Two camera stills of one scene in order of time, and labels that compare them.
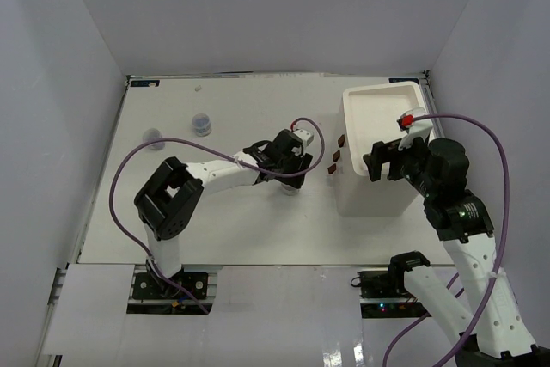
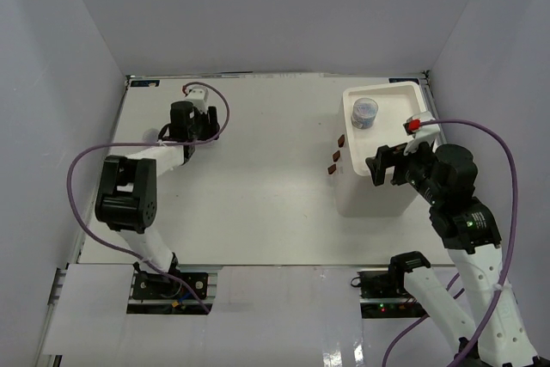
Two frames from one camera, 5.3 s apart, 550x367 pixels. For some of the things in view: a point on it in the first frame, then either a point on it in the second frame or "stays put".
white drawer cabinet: [370, 114] stays put
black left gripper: [296, 158] to [212, 129]
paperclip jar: [289, 189] to [364, 111]
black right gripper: [381, 152] stays put
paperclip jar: [152, 134] stays put
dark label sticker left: [144, 82] stays put
